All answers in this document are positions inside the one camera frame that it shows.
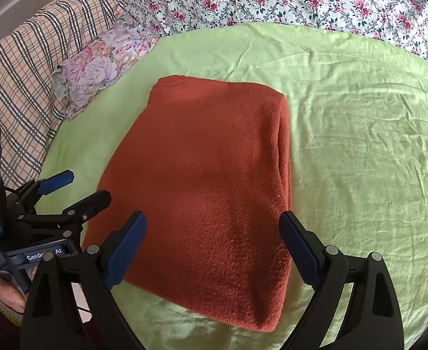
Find person's left hand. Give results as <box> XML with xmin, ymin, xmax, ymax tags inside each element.
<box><xmin>0</xmin><ymin>265</ymin><xmax>32</xmax><ymax>316</ymax></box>

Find plaid blanket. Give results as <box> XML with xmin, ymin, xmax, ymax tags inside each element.
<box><xmin>0</xmin><ymin>0</ymin><xmax>130</xmax><ymax>191</ymax></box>

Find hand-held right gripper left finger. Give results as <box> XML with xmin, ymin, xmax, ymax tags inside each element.
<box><xmin>19</xmin><ymin>210</ymin><xmax>148</xmax><ymax>350</ymax></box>

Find orange knit sweater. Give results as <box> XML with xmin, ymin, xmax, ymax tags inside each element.
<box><xmin>81</xmin><ymin>75</ymin><xmax>293</xmax><ymax>333</ymax></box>

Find purple floral pillow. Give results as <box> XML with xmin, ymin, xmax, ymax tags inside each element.
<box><xmin>52</xmin><ymin>25</ymin><xmax>161</xmax><ymax>122</ymax></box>

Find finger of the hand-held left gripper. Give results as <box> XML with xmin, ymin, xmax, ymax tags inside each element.
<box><xmin>16</xmin><ymin>190</ymin><xmax>112</xmax><ymax>239</ymax></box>
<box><xmin>6</xmin><ymin>169</ymin><xmax>76</xmax><ymax>220</ymax></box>

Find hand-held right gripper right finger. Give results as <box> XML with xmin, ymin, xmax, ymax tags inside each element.
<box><xmin>278</xmin><ymin>209</ymin><xmax>406</xmax><ymax>350</ymax></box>

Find light green bed sheet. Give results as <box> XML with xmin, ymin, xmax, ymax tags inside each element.
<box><xmin>35</xmin><ymin>22</ymin><xmax>428</xmax><ymax>350</ymax></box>

